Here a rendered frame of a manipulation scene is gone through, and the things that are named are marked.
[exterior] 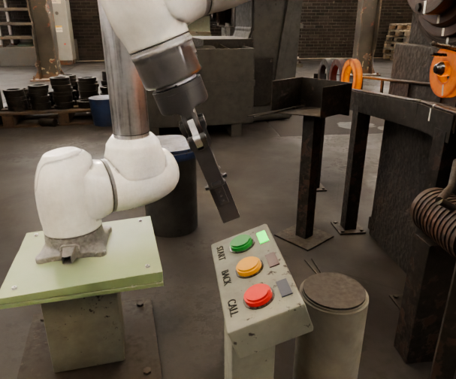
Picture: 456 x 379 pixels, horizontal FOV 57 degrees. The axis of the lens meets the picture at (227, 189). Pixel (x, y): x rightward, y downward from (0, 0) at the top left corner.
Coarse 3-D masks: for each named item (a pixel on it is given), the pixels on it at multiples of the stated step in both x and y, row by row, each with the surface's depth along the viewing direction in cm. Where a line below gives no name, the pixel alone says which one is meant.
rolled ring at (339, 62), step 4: (336, 60) 215; (340, 60) 212; (344, 60) 212; (332, 64) 220; (336, 64) 215; (340, 64) 210; (332, 68) 221; (336, 68) 221; (340, 68) 210; (332, 72) 222; (336, 72) 223; (340, 72) 210; (332, 76) 223; (336, 76) 224; (340, 76) 210; (340, 80) 210
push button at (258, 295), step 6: (252, 288) 60; (258, 288) 60; (264, 288) 59; (246, 294) 59; (252, 294) 59; (258, 294) 58; (264, 294) 58; (270, 294) 58; (246, 300) 59; (252, 300) 58; (258, 300) 58; (264, 300) 57; (252, 306) 58
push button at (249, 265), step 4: (252, 256) 67; (240, 260) 67; (244, 260) 67; (248, 260) 67; (252, 260) 66; (256, 260) 66; (240, 264) 66; (244, 264) 66; (248, 264) 66; (252, 264) 65; (256, 264) 65; (260, 264) 65; (236, 268) 66; (240, 268) 65; (244, 268) 65; (248, 268) 65; (252, 268) 65; (256, 268) 65; (240, 272) 65; (244, 272) 65; (248, 272) 64; (252, 272) 64
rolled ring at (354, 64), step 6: (348, 60) 199; (354, 60) 195; (348, 66) 200; (354, 66) 193; (360, 66) 192; (342, 72) 207; (348, 72) 205; (354, 72) 193; (360, 72) 192; (342, 78) 207; (348, 78) 206; (354, 78) 193; (360, 78) 192; (354, 84) 194; (360, 84) 193
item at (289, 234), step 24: (288, 96) 190; (312, 96) 191; (336, 96) 170; (312, 120) 178; (312, 144) 182; (312, 168) 186; (312, 192) 191; (312, 216) 197; (288, 240) 198; (312, 240) 198
